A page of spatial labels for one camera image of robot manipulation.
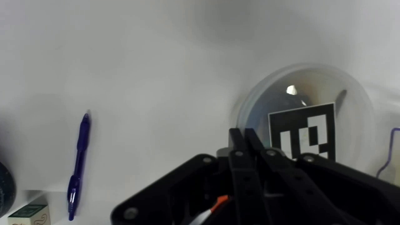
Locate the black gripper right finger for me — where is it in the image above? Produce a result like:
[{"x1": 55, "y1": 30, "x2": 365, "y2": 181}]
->
[{"x1": 243, "y1": 127, "x2": 400, "y2": 225}]

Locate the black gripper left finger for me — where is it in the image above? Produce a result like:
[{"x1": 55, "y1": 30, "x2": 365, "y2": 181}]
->
[{"x1": 110, "y1": 127, "x2": 272, "y2": 225}]

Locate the blue pen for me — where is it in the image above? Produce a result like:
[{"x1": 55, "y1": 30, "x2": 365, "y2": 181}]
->
[{"x1": 66, "y1": 111, "x2": 92, "y2": 222}]

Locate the printed wooden cube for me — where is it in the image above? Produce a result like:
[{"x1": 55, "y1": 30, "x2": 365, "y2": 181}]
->
[{"x1": 6, "y1": 202, "x2": 52, "y2": 225}]

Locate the dark teal mug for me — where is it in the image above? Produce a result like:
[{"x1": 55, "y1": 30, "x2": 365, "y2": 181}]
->
[{"x1": 0, "y1": 161, "x2": 17, "y2": 217}]

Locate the orange tipped white wire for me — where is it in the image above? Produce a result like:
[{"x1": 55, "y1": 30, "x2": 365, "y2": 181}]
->
[{"x1": 188, "y1": 193, "x2": 231, "y2": 225}]

